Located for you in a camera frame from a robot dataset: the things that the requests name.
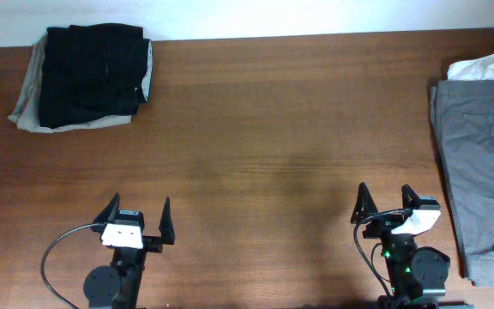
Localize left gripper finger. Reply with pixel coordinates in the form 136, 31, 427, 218
93, 192, 120, 224
159, 197, 175, 245

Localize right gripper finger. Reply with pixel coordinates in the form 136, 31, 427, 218
401, 184, 421, 209
350, 182, 378, 224

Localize grey shorts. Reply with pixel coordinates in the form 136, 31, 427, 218
430, 80, 494, 288

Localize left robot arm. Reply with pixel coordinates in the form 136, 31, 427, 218
83, 194, 176, 309

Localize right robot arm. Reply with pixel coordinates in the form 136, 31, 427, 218
350, 182, 450, 309

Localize beige folded garment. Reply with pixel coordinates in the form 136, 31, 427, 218
9, 35, 133, 133

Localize black folded garment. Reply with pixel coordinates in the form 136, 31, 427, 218
38, 23, 153, 129

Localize white shirt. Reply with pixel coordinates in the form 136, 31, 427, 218
447, 54, 494, 81

